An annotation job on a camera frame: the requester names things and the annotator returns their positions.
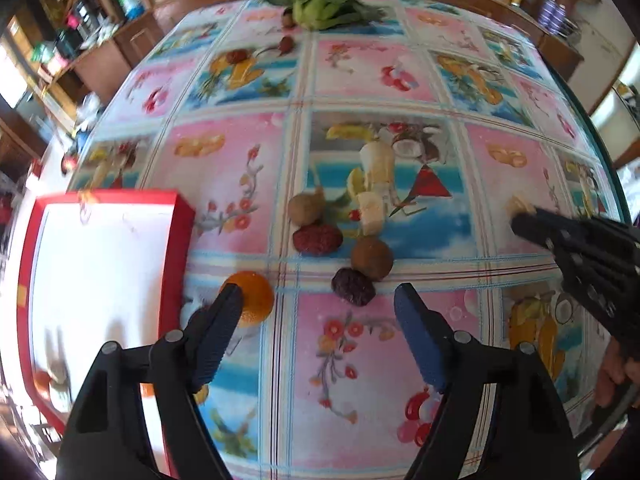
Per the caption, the fruit-printed tablecloth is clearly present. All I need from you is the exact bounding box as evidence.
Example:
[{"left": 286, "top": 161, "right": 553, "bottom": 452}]
[{"left": 30, "top": 0, "right": 632, "bottom": 480}]

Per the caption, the orange tangerine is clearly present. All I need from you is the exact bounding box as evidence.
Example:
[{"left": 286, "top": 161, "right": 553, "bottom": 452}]
[{"left": 220, "top": 270, "right": 275, "bottom": 329}]

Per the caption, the small pale tan longan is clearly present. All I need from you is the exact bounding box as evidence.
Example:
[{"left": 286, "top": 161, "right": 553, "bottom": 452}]
[{"left": 505, "top": 197, "right": 535, "bottom": 222}]

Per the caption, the small tangerine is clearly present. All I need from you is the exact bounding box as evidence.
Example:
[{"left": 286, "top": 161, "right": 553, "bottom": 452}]
[{"left": 33, "top": 370, "right": 54, "bottom": 402}]

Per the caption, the wrinkled dark red date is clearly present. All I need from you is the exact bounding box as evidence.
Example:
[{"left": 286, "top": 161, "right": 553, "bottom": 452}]
[{"left": 331, "top": 268, "right": 377, "bottom": 306}]

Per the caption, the red box with white inside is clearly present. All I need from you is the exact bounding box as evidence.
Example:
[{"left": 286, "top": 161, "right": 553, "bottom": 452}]
[{"left": 16, "top": 189, "right": 197, "bottom": 478}]

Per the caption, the bright red date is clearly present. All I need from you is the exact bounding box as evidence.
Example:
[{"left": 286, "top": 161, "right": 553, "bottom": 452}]
[{"left": 292, "top": 223, "right": 344, "bottom": 258}]

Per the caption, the wooden corner cabinet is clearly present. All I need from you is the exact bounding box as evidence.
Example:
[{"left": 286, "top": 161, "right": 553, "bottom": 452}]
[{"left": 525, "top": 20, "right": 586, "bottom": 96}]

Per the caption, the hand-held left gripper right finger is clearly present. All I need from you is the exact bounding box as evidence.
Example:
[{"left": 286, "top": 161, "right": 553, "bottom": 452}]
[{"left": 394, "top": 282, "right": 583, "bottom": 480}]

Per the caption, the large round brown longan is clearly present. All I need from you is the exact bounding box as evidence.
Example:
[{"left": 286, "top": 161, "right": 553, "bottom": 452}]
[{"left": 350, "top": 237, "right": 394, "bottom": 282}]

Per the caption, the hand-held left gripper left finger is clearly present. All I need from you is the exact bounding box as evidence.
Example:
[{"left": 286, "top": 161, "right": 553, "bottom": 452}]
[{"left": 55, "top": 282, "right": 246, "bottom": 480}]

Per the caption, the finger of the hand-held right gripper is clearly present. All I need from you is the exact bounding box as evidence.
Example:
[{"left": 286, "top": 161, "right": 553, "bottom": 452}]
[
  {"left": 519, "top": 206, "right": 632, "bottom": 242},
  {"left": 510, "top": 221, "right": 572, "bottom": 262}
]

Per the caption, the brown longan with stem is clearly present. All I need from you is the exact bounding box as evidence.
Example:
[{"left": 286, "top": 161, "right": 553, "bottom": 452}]
[{"left": 287, "top": 187, "right": 327, "bottom": 227}]

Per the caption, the person's right hand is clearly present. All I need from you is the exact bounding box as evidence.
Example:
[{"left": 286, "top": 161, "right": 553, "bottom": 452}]
[{"left": 595, "top": 337, "right": 634, "bottom": 408}]

